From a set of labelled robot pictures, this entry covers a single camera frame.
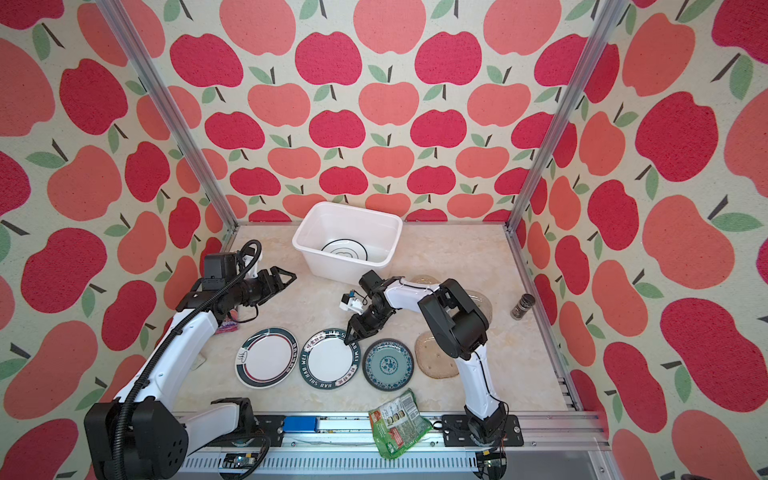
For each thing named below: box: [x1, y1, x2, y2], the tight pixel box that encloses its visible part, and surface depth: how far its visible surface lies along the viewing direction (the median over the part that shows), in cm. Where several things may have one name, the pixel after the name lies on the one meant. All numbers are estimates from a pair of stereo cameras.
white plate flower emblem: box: [321, 238, 368, 261], surface depth 113 cm
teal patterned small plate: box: [362, 338, 415, 392], surface depth 87 cm
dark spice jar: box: [510, 293, 536, 321], surface depth 90 cm
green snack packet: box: [368, 388, 433, 460], surface depth 75 cm
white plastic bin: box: [292, 202, 403, 285], surface depth 106 cm
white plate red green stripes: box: [234, 328, 299, 389], surface depth 87 cm
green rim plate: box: [299, 328, 360, 390], surface depth 86 cm
